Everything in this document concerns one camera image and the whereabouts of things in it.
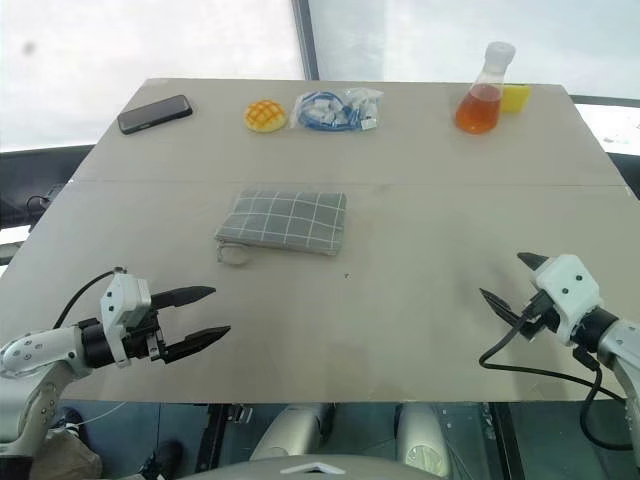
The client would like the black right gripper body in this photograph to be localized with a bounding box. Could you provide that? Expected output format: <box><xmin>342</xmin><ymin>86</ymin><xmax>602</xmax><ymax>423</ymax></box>
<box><xmin>519</xmin><ymin>290</ymin><xmax>561</xmax><ymax>342</ymax></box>

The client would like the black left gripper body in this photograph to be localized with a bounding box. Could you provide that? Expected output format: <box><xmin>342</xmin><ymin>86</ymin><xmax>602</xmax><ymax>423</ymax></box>
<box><xmin>122</xmin><ymin>309</ymin><xmax>169</xmax><ymax>364</ymax></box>

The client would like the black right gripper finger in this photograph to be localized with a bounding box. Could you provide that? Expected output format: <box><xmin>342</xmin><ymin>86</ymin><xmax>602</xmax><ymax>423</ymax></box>
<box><xmin>516</xmin><ymin>251</ymin><xmax>549</xmax><ymax>274</ymax></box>
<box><xmin>478</xmin><ymin>287</ymin><xmax>527</xmax><ymax>330</ymax></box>

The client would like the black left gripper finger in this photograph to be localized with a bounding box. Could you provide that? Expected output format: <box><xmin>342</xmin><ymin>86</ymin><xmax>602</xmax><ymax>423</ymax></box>
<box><xmin>164</xmin><ymin>325</ymin><xmax>232</xmax><ymax>364</ymax></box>
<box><xmin>150</xmin><ymin>285</ymin><xmax>218</xmax><ymax>309</ymax></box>

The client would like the grey checked pouch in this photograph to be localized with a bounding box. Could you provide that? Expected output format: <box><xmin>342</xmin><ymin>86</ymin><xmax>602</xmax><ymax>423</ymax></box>
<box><xmin>214</xmin><ymin>188</ymin><xmax>348</xmax><ymax>267</ymax></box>

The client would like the black shoe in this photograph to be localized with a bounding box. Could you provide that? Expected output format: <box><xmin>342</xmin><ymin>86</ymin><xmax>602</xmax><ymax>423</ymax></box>
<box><xmin>138</xmin><ymin>438</ymin><xmax>185</xmax><ymax>480</ymax></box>

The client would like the silver left robot thigh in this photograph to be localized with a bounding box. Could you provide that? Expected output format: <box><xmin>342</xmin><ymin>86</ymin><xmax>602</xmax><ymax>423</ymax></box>
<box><xmin>248</xmin><ymin>403</ymin><xmax>337</xmax><ymax>462</ymax></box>

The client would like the silver robot thigh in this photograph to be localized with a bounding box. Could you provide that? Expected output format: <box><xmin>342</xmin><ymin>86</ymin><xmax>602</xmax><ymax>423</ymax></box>
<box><xmin>396</xmin><ymin>403</ymin><xmax>452</xmax><ymax>477</ymax></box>
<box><xmin>248</xmin><ymin>403</ymin><xmax>337</xmax><ymax>462</ymax></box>

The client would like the tan fabric bundle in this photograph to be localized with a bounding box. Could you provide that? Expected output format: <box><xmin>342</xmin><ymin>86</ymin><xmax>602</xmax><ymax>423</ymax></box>
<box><xmin>28</xmin><ymin>433</ymin><xmax>105</xmax><ymax>480</ymax></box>

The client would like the silver right robot thigh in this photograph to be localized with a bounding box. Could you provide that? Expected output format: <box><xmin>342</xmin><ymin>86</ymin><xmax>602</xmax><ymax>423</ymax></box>
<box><xmin>396</xmin><ymin>403</ymin><xmax>452</xmax><ymax>477</ymax></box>

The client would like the glass flask with orange liquid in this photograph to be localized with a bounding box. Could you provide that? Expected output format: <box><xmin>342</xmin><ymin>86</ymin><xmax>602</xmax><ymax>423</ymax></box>
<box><xmin>454</xmin><ymin>41</ymin><xmax>517</xmax><ymax>135</ymax></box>

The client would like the yellow sponge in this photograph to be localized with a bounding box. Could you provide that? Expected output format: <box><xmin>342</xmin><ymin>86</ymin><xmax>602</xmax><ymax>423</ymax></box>
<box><xmin>500</xmin><ymin>83</ymin><xmax>533</xmax><ymax>115</ymax></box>

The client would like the grey robot torso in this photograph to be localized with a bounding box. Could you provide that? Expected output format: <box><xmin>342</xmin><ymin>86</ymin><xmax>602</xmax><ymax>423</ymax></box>
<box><xmin>177</xmin><ymin>452</ymin><xmax>454</xmax><ymax>480</ymax></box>

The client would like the black smartphone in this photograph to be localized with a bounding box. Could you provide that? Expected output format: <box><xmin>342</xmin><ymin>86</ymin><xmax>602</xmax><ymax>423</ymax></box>
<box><xmin>117</xmin><ymin>94</ymin><xmax>194</xmax><ymax>136</ymax></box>

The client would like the yellow pineapple bun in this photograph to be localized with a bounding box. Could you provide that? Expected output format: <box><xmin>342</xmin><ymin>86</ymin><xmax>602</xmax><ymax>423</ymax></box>
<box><xmin>243</xmin><ymin>99</ymin><xmax>288</xmax><ymax>135</ymax></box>

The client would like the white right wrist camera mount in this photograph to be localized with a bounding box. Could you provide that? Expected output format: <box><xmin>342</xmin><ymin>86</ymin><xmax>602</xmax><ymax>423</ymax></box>
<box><xmin>530</xmin><ymin>253</ymin><xmax>602</xmax><ymax>347</ymax></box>

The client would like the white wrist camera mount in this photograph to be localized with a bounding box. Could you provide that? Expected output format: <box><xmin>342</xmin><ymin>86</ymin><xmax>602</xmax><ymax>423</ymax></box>
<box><xmin>530</xmin><ymin>253</ymin><xmax>602</xmax><ymax>347</ymax></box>
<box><xmin>98</xmin><ymin>272</ymin><xmax>153</xmax><ymax>368</ymax></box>

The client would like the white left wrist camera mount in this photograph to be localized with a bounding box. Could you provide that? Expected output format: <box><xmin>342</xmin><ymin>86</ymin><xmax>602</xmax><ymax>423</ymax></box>
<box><xmin>98</xmin><ymin>272</ymin><xmax>153</xmax><ymax>368</ymax></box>

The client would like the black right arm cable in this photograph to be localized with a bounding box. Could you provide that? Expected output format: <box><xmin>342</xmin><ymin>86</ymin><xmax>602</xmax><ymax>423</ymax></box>
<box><xmin>478</xmin><ymin>294</ymin><xmax>640</xmax><ymax>451</ymax></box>

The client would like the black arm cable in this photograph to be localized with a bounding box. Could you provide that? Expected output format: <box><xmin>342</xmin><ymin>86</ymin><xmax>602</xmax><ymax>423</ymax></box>
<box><xmin>53</xmin><ymin>268</ymin><xmax>124</xmax><ymax>331</ymax></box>
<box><xmin>478</xmin><ymin>294</ymin><xmax>640</xmax><ymax>451</ymax></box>

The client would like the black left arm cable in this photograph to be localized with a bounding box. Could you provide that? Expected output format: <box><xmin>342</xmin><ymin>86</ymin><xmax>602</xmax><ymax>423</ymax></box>
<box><xmin>53</xmin><ymin>268</ymin><xmax>124</xmax><ymax>331</ymax></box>

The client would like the plastic bag with blue cable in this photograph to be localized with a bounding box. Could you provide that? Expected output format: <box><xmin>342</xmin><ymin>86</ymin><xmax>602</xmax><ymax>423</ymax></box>
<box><xmin>289</xmin><ymin>87</ymin><xmax>385</xmax><ymax>134</ymax></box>

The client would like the grey window frame post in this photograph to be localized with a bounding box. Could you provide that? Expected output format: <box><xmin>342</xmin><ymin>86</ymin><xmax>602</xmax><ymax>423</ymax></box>
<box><xmin>290</xmin><ymin>0</ymin><xmax>321</xmax><ymax>81</ymax></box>

